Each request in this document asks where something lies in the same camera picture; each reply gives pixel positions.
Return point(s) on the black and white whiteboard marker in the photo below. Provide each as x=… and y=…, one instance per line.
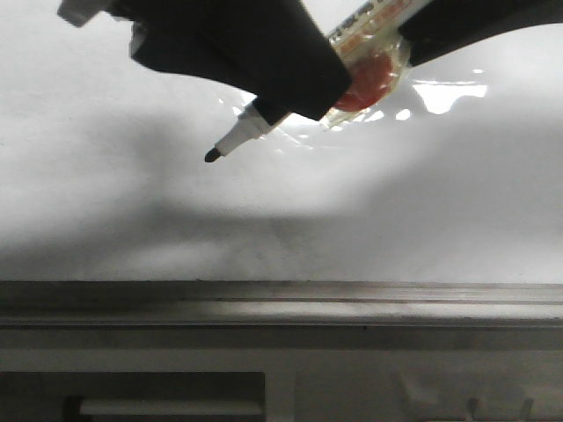
x=373, y=18

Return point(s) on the grey gripper block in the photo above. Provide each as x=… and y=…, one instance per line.
x=80, y=12

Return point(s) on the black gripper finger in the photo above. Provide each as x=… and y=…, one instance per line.
x=272, y=49
x=442, y=27

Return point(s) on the red magnet taped to marker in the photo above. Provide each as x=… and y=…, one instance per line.
x=376, y=66

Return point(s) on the grey aluminium whiteboard tray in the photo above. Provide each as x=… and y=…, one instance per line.
x=219, y=302

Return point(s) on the white whiteboard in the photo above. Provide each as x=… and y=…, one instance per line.
x=455, y=177

